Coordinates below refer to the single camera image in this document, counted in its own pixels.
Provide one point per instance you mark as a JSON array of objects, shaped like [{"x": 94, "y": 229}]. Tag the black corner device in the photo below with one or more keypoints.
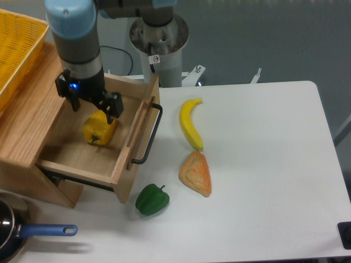
[{"x": 344, "y": 232}]

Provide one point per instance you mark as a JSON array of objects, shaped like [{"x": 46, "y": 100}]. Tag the open wooden top drawer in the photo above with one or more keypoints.
[{"x": 114, "y": 166}]

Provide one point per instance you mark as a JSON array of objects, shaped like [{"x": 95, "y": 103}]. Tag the orange triangular bread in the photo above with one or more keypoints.
[{"x": 195, "y": 174}]

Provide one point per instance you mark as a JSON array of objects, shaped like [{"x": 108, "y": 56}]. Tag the wooden drawer cabinet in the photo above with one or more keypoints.
[{"x": 26, "y": 124}]

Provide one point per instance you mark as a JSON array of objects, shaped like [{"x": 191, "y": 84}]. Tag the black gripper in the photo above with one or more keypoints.
[{"x": 90, "y": 89}]

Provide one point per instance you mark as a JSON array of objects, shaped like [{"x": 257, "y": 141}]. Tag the yellow plastic basket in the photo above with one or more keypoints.
[{"x": 22, "y": 38}]

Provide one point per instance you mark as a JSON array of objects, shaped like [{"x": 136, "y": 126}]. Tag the green bell pepper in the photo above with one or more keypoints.
[{"x": 151, "y": 200}]

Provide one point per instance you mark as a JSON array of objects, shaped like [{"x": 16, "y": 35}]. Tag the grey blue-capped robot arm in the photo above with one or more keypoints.
[{"x": 75, "y": 32}]

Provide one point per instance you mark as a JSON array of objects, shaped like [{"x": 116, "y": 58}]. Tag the black pan blue handle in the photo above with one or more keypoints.
[{"x": 17, "y": 227}]

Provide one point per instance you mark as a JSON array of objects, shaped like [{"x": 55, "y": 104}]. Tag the white table bracket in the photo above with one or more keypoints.
[{"x": 191, "y": 79}]

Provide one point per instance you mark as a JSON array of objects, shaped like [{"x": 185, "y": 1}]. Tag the yellow banana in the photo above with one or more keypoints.
[{"x": 186, "y": 123}]

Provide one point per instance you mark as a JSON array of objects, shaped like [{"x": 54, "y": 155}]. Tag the yellow bell pepper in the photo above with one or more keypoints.
[{"x": 97, "y": 131}]

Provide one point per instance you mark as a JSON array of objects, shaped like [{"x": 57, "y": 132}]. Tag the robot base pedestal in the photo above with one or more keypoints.
[{"x": 160, "y": 49}]

